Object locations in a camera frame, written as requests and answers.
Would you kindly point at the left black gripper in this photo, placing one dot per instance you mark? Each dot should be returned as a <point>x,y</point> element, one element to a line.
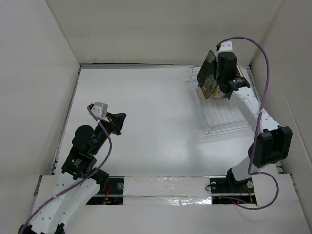
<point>116,121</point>

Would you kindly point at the cream plate with black patch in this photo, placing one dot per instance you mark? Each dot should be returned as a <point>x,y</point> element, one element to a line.
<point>216,94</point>

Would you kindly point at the woven bamboo tray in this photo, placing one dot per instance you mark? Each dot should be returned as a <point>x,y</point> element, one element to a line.
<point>239,72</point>

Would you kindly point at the black floral rectangular plate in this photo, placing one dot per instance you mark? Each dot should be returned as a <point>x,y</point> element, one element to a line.
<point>206,76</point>

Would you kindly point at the cream plate with small flowers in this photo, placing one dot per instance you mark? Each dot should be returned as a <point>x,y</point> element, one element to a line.
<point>200,94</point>

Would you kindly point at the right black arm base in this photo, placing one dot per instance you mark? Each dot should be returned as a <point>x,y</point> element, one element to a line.
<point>223,193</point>

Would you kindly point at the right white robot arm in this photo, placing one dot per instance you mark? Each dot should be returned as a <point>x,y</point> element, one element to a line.
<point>271,140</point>

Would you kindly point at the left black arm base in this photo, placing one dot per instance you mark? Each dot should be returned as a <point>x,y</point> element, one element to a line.
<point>113,195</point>

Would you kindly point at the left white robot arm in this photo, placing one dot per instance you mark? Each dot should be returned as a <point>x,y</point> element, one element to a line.
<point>78,181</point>

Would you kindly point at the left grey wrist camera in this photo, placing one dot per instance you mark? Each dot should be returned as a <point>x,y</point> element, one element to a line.
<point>99,109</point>

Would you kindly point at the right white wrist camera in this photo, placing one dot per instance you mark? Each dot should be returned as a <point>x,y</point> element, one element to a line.
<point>224,46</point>

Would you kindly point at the white wire dish rack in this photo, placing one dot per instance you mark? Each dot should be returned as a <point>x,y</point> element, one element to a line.
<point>216,115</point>

